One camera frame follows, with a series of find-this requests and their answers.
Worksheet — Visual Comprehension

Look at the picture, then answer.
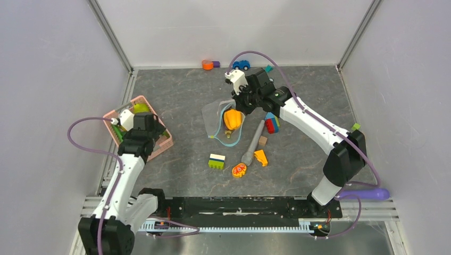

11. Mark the pink plastic basket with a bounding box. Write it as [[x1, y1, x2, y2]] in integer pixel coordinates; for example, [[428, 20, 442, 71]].
[[103, 95, 173, 162]]

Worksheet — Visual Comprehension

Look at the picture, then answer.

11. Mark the clear zip top bag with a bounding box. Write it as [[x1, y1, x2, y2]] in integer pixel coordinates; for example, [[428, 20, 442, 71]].
[[202, 99, 245, 147]]

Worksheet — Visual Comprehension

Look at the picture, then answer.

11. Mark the yellow toy corn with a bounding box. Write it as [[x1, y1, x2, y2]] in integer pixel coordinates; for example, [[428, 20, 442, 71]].
[[223, 108, 243, 130]]

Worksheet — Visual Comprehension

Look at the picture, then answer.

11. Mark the blue toy car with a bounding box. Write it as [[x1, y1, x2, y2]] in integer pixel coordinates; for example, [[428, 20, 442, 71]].
[[232, 60, 251, 71]]

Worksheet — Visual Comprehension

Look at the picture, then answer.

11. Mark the orange half-round block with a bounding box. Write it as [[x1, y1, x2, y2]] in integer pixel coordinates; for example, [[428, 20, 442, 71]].
[[201, 59, 214, 71]]

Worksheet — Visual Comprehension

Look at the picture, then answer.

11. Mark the grey toy microphone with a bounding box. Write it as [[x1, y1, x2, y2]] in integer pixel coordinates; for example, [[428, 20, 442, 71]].
[[241, 120, 265, 166]]

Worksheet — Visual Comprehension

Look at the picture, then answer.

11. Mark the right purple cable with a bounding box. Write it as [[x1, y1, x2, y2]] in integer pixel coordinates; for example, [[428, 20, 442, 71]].
[[227, 50, 391, 240]]

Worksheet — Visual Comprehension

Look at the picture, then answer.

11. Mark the orange toy wedge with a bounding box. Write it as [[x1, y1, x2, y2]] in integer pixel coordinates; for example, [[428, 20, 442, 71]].
[[254, 149, 268, 167]]

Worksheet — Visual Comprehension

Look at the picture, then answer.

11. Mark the teal triangle block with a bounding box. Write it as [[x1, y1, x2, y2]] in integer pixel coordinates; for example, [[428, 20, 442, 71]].
[[265, 65, 274, 73]]

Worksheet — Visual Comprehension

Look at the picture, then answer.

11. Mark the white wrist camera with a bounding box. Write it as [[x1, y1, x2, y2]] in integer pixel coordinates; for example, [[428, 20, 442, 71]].
[[110, 109, 135, 131], [224, 70, 248, 95]]

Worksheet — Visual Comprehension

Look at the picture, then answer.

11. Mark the blue green red block stack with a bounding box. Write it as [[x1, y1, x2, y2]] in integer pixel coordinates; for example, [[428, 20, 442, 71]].
[[264, 113, 280, 134]]

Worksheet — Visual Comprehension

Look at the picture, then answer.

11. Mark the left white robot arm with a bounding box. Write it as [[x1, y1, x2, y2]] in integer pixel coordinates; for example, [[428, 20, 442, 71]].
[[78, 113, 167, 254]]

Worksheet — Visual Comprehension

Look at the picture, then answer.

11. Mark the lime green cube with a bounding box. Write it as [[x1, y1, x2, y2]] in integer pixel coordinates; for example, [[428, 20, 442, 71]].
[[351, 123, 361, 131]]

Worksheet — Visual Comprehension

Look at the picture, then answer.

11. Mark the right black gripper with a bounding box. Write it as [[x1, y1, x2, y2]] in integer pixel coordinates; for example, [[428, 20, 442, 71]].
[[232, 82, 262, 116]]

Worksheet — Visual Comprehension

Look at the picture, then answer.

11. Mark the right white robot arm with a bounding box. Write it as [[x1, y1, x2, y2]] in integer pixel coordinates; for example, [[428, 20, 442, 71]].
[[224, 69, 366, 217]]

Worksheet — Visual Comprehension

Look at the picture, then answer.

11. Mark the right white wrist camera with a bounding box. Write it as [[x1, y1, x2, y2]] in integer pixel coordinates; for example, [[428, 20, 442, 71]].
[[224, 70, 248, 95]]

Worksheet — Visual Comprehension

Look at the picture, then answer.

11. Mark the light green toy bean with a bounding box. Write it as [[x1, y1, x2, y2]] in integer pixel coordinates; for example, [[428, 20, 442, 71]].
[[112, 125, 126, 143]]

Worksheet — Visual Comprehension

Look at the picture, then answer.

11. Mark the green white brick stack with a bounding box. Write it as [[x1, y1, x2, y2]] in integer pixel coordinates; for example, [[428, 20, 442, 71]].
[[208, 154, 226, 169]]

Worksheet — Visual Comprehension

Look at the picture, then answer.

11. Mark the green toy pear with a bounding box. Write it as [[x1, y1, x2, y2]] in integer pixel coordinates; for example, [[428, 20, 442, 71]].
[[133, 103, 151, 114]]

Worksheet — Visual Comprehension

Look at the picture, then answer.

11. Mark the small brown cube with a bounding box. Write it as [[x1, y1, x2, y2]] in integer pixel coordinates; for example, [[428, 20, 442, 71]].
[[258, 136, 268, 147]]

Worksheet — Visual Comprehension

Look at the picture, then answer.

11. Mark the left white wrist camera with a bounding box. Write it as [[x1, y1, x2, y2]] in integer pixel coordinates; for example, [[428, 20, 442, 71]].
[[110, 109, 135, 131]]

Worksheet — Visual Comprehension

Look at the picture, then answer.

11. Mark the yellow red round toy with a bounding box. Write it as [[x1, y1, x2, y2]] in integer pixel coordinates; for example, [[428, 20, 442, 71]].
[[232, 163, 247, 178]]

